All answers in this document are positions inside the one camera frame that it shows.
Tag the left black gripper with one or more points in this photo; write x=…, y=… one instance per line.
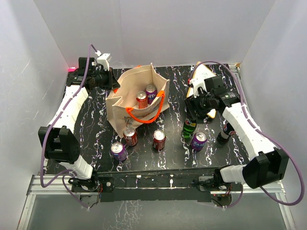
x=112, y=83

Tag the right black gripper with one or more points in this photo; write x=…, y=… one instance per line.
x=191, y=103

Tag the green glass bottle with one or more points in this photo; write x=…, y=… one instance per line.
x=189, y=127

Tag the red coke can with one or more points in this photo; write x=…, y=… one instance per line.
x=130, y=136
x=141, y=99
x=159, y=138

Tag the purple fanta can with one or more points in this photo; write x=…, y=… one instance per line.
x=198, y=141
x=151, y=92
x=119, y=152

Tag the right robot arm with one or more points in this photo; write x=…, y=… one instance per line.
x=267, y=162

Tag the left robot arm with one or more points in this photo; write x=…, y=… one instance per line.
x=57, y=139

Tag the dark Pepsi bottle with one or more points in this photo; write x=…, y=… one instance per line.
x=226, y=133

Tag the black marble pattern mat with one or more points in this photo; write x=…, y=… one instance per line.
x=96, y=135

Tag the pink marker pen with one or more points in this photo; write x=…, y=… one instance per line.
x=71, y=69

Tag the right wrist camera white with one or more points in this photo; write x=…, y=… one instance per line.
x=196, y=87

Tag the small whiteboard with orange frame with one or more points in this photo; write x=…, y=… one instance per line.
x=202, y=71

